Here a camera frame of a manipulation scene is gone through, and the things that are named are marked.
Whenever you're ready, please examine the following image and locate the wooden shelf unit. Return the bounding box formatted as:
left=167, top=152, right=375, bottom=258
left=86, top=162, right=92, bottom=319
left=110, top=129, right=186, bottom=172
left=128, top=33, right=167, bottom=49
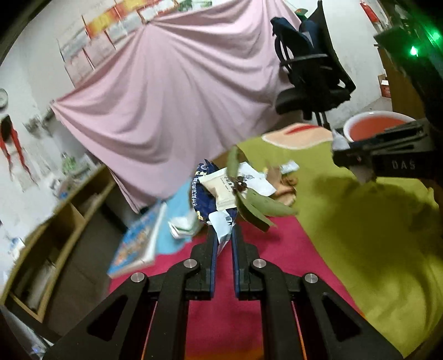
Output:
left=1, top=164, right=116, bottom=324

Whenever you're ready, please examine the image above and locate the blue illustrated book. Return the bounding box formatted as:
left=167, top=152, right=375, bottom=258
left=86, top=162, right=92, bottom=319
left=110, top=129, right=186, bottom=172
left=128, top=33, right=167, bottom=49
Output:
left=107, top=202, right=167, bottom=279

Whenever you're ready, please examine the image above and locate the green white leaflet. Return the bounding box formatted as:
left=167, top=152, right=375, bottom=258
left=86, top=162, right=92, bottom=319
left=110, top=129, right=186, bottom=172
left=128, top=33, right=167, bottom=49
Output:
left=168, top=210, right=204, bottom=239

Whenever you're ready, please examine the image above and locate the pink hanging sheet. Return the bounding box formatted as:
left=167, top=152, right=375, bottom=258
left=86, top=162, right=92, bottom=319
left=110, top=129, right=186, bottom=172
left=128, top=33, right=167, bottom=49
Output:
left=51, top=1, right=300, bottom=212

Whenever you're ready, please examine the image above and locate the dark wooden cabinet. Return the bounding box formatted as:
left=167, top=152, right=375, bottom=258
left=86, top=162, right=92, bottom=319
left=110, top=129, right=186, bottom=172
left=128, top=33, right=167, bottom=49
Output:
left=375, top=26, right=427, bottom=119

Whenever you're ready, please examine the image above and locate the brown dried fruit peel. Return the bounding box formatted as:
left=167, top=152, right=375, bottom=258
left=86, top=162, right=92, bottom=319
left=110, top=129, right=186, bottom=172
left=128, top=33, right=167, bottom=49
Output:
left=266, top=166, right=298, bottom=206

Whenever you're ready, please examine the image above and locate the blue white snack wrapper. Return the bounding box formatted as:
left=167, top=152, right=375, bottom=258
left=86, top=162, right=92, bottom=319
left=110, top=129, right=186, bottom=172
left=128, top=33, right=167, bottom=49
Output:
left=190, top=158, right=278, bottom=255

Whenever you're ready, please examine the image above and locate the dark blue backpack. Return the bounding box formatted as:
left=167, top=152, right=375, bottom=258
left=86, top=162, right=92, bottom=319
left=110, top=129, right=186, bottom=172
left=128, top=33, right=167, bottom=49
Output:
left=270, top=17, right=317, bottom=62

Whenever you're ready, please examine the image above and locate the red white trash bin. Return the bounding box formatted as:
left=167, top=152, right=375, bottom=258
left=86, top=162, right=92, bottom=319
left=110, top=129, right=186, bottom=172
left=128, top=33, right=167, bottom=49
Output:
left=343, top=111, right=414, bottom=142

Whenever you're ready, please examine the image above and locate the colourful patchwork tablecloth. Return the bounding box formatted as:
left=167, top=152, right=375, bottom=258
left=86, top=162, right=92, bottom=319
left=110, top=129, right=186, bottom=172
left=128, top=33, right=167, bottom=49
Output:
left=107, top=122, right=443, bottom=360

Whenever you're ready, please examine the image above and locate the red cardboard box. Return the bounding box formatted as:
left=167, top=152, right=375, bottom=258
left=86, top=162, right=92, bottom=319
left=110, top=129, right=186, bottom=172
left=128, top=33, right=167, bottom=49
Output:
left=378, top=74, right=391, bottom=98

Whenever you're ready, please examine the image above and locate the black office chair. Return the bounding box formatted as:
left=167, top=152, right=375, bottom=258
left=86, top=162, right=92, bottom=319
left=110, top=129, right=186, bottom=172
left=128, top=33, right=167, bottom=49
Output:
left=275, top=1, right=356, bottom=130

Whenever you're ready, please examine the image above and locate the white medicine sachet box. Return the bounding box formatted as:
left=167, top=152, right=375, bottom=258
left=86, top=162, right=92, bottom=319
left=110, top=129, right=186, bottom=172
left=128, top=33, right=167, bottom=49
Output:
left=279, top=160, right=300, bottom=175

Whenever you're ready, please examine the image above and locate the green candy jar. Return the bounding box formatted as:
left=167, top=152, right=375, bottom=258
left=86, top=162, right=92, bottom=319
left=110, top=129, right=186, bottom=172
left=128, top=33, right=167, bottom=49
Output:
left=61, top=152, right=77, bottom=175

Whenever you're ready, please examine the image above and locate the red black wall ornament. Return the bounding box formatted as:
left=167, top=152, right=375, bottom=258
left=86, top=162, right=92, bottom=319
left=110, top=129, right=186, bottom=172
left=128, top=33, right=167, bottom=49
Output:
left=1, top=115, right=34, bottom=181

